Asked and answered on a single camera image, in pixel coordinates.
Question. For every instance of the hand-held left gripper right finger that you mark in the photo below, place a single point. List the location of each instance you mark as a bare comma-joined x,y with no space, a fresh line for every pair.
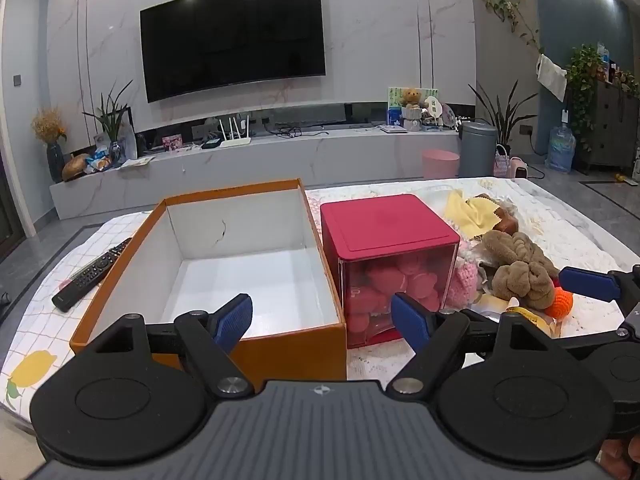
407,317

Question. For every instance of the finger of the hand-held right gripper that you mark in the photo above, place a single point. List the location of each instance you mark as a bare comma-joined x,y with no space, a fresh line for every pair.
590,348
590,284

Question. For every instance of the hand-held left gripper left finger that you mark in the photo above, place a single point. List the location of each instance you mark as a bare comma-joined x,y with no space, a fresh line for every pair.
235,317

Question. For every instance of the orange cardboard box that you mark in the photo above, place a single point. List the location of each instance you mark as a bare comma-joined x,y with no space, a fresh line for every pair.
300,355

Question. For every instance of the yellow cloth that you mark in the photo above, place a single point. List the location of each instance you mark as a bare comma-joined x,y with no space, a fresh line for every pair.
470,215

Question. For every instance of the person's right hand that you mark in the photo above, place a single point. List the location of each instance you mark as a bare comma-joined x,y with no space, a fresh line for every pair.
622,460

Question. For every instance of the orange crochet ball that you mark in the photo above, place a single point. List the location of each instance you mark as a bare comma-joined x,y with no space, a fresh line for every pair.
560,303

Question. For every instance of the white lace tablecloth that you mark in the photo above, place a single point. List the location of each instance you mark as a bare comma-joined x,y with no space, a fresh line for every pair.
575,240

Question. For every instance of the pink knitted item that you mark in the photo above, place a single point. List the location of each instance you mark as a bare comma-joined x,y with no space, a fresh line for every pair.
462,280

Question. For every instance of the brown knotted towel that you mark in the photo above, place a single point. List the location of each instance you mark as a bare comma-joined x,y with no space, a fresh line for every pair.
520,270

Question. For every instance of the white yellow plastic packet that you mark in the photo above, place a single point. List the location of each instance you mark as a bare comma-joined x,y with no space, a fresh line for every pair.
492,306

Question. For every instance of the red storage box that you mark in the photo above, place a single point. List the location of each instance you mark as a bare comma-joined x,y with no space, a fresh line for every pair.
385,230

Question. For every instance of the blue water bottle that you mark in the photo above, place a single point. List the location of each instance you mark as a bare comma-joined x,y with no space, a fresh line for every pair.
561,152

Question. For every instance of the pink space heater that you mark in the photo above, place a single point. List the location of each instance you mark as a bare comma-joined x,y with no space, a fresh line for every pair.
519,169

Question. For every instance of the woven handbag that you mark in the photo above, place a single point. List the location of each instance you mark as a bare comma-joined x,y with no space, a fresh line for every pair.
501,165

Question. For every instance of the black remote control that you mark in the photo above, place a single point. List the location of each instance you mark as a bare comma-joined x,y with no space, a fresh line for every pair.
90,275

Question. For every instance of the pink waste bin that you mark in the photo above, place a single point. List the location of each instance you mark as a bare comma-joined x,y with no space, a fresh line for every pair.
440,165

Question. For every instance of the dark drawer cabinet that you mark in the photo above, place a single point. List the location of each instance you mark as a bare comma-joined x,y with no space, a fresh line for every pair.
610,120

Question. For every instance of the marble television console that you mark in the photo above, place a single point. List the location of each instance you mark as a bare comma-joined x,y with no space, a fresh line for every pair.
300,160

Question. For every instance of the grey trash can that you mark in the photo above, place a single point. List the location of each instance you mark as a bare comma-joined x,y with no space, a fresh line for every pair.
477,152

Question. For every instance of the white router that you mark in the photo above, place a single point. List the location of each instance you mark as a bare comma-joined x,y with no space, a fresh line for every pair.
235,141

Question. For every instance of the long leaf potted plant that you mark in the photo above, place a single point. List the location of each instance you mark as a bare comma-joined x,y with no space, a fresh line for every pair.
505,120

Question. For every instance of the pink photo card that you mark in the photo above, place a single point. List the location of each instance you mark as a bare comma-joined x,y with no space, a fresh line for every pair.
172,143

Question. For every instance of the blue snack bag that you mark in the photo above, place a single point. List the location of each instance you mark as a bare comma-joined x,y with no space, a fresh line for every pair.
99,162

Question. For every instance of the ivy plant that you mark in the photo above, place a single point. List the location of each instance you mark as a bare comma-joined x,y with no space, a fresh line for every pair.
585,75

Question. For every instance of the white hanging cloth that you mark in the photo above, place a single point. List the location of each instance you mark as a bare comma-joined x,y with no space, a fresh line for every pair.
551,77

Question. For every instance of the white round hand fan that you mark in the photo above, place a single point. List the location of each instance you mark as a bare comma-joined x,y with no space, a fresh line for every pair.
433,107

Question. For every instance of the brown teddy bear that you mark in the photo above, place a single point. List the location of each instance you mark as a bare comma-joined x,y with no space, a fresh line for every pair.
412,97

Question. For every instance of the green plant in glass vase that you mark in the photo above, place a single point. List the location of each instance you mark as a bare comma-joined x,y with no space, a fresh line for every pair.
112,120

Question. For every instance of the vase with dried flowers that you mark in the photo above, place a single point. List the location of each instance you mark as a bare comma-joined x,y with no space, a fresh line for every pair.
55,162

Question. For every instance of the black flat screen television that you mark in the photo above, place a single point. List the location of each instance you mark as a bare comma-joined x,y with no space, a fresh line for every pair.
230,40

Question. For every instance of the trailing wall vine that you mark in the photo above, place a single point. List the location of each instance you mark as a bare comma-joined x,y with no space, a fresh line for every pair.
510,10

